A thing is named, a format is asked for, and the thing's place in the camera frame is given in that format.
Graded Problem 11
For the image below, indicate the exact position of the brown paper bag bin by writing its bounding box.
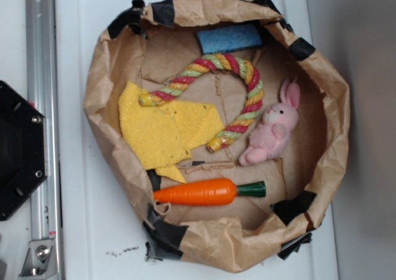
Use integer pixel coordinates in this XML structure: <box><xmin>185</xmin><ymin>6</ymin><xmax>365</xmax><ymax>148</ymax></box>
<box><xmin>84</xmin><ymin>0</ymin><xmax>350</xmax><ymax>273</ymax></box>

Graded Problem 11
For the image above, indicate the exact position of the yellow cloth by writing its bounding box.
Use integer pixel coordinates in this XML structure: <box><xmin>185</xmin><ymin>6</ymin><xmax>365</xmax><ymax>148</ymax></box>
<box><xmin>118</xmin><ymin>81</ymin><xmax>225</xmax><ymax>183</ymax></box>

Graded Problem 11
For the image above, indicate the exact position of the orange toy carrot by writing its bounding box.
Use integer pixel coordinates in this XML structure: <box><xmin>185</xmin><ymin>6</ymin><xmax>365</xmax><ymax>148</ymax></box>
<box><xmin>153</xmin><ymin>178</ymin><xmax>267</xmax><ymax>206</ymax></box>

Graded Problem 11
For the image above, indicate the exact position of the pink plush bunny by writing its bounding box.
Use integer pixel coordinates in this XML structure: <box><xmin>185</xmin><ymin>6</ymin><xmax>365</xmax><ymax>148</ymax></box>
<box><xmin>238</xmin><ymin>79</ymin><xmax>301</xmax><ymax>166</ymax></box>

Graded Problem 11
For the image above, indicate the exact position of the blue sponge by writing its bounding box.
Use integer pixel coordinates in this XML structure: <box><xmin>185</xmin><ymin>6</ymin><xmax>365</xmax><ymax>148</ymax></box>
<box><xmin>196</xmin><ymin>24</ymin><xmax>262</xmax><ymax>55</ymax></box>

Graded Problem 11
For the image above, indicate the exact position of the white plastic tray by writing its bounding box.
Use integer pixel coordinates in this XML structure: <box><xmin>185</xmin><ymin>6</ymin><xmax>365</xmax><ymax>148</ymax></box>
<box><xmin>55</xmin><ymin>0</ymin><xmax>338</xmax><ymax>279</ymax></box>

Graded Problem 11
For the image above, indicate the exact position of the multicolored twisted rope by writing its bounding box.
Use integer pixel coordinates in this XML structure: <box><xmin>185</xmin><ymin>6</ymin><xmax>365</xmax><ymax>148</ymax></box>
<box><xmin>138</xmin><ymin>53</ymin><xmax>265</xmax><ymax>154</ymax></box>

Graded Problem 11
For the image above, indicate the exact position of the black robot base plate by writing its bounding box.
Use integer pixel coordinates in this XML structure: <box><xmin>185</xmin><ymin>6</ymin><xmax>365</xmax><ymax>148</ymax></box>
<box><xmin>1</xmin><ymin>81</ymin><xmax>46</xmax><ymax>221</ymax></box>

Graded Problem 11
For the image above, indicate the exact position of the aluminium rail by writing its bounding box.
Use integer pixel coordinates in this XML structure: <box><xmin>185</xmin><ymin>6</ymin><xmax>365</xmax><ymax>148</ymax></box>
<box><xmin>26</xmin><ymin>0</ymin><xmax>65</xmax><ymax>279</ymax></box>

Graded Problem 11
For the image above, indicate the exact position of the metal corner bracket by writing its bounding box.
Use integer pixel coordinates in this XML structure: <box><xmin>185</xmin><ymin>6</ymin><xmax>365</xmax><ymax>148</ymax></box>
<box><xmin>18</xmin><ymin>238</ymin><xmax>58</xmax><ymax>279</ymax></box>

